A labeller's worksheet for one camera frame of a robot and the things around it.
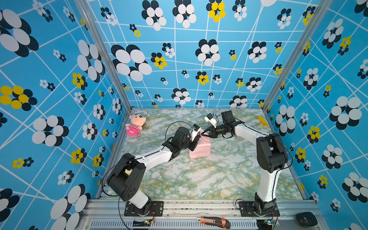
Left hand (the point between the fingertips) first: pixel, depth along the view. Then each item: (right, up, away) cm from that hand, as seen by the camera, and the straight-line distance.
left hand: (199, 136), depth 87 cm
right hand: (+4, +2, +5) cm, 6 cm away
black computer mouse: (+50, -38, -19) cm, 65 cm away
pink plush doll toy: (-44, +9, +18) cm, 48 cm away
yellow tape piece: (+52, +10, +25) cm, 59 cm away
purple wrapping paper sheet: (+2, -6, -3) cm, 7 cm away
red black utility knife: (+5, -40, -17) cm, 44 cm away
